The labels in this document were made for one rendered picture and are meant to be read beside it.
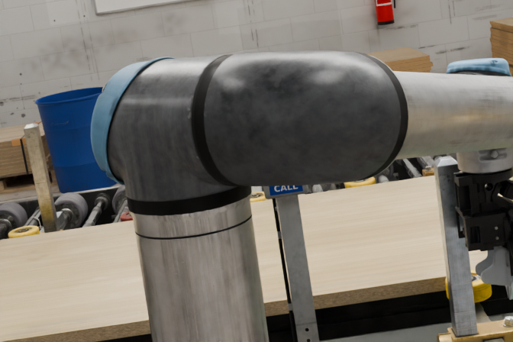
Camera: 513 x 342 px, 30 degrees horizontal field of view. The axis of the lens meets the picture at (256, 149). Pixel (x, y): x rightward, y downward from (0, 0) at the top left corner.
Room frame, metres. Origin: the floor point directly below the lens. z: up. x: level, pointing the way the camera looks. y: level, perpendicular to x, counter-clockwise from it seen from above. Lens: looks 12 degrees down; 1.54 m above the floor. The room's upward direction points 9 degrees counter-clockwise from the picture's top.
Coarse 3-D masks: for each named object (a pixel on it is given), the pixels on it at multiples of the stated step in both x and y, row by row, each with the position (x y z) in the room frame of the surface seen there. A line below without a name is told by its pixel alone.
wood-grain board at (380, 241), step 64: (320, 192) 2.40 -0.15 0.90; (384, 192) 2.30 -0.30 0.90; (0, 256) 2.26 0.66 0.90; (64, 256) 2.17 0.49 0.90; (128, 256) 2.10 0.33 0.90; (320, 256) 1.89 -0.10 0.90; (384, 256) 1.83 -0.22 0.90; (0, 320) 1.80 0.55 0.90; (64, 320) 1.75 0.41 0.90; (128, 320) 1.69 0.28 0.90
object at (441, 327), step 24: (504, 288) 1.69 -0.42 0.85; (336, 312) 1.69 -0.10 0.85; (360, 312) 1.69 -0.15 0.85; (384, 312) 1.70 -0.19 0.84; (408, 312) 1.69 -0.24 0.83; (432, 312) 1.69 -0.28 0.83; (504, 312) 1.69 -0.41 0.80; (144, 336) 1.70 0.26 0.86; (288, 336) 1.70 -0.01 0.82; (336, 336) 1.69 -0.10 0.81; (360, 336) 1.69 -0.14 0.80; (384, 336) 1.69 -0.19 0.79; (408, 336) 1.69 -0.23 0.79; (432, 336) 1.69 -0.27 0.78
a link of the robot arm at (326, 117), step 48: (240, 96) 0.77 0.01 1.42; (288, 96) 0.76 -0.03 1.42; (336, 96) 0.77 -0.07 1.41; (384, 96) 0.79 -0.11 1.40; (432, 96) 0.89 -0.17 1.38; (480, 96) 0.98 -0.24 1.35; (240, 144) 0.76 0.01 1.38; (288, 144) 0.76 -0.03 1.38; (336, 144) 0.77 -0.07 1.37; (384, 144) 0.79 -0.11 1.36; (432, 144) 0.90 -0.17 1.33; (480, 144) 1.01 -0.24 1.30
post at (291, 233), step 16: (288, 208) 1.48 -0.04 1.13; (288, 224) 1.48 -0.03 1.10; (288, 240) 1.48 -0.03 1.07; (304, 240) 1.48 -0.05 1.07; (288, 256) 1.48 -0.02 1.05; (304, 256) 1.48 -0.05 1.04; (288, 272) 1.48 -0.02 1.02; (304, 272) 1.48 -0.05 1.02; (288, 288) 1.49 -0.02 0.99; (304, 288) 1.48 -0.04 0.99; (288, 304) 1.50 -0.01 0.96; (304, 304) 1.48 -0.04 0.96; (304, 320) 1.48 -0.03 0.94; (304, 336) 1.48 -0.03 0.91
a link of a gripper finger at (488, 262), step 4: (496, 248) 1.43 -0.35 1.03; (488, 252) 1.43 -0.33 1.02; (492, 252) 1.43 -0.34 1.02; (488, 256) 1.43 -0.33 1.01; (492, 256) 1.43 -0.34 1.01; (484, 260) 1.43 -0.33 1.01; (488, 260) 1.43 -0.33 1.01; (492, 260) 1.43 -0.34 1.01; (476, 264) 1.43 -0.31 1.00; (480, 264) 1.43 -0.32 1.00; (484, 264) 1.43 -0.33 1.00; (488, 264) 1.43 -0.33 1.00; (476, 268) 1.43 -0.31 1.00; (480, 268) 1.43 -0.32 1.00; (484, 268) 1.43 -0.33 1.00; (476, 272) 1.43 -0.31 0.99; (480, 272) 1.43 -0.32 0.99; (508, 296) 1.41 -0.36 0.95
